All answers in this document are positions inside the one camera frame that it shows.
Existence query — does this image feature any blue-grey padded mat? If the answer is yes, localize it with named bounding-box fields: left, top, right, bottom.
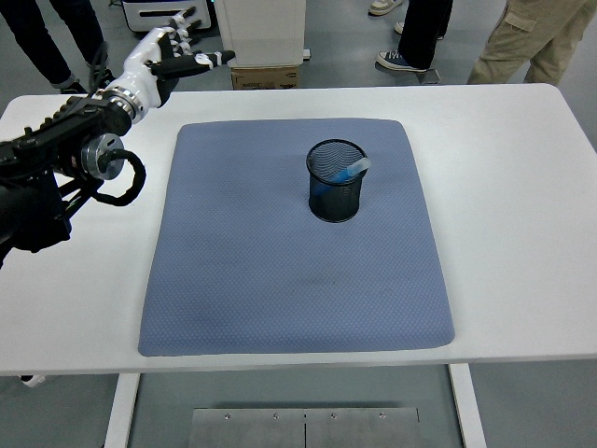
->
left=137, top=119, right=457, bottom=358

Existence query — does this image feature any grey metal plate with screws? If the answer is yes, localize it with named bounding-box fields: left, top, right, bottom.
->
left=188, top=407, right=307, bottom=448
left=304, top=407, right=420, bottom=448

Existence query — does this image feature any black mesh pen holder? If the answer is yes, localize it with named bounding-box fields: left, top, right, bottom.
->
left=305, top=138, right=369, bottom=223

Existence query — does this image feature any person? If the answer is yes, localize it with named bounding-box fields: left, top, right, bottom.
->
left=368, top=0, right=403, bottom=16
left=376, top=0, right=454, bottom=73
left=0, top=0, right=117, bottom=94
left=465, top=0, right=597, bottom=86

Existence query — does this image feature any white plastic bin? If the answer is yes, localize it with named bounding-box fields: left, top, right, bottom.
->
left=215, top=0, right=309, bottom=67

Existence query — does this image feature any brown cardboard box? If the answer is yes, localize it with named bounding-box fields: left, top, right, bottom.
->
left=230, top=64, right=301, bottom=91

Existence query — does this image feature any white table leg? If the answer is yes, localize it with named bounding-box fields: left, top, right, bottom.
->
left=447, top=363, right=488, bottom=448
left=102, top=372, right=141, bottom=448

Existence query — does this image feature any white machine with dark slot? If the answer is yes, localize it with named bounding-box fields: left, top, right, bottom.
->
left=121, top=0, right=218, bottom=35

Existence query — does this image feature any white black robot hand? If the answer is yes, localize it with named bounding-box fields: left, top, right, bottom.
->
left=120, top=7, right=237, bottom=110

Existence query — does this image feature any blue marker with clear cap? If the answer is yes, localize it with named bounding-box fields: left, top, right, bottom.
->
left=311, top=157, right=373, bottom=196

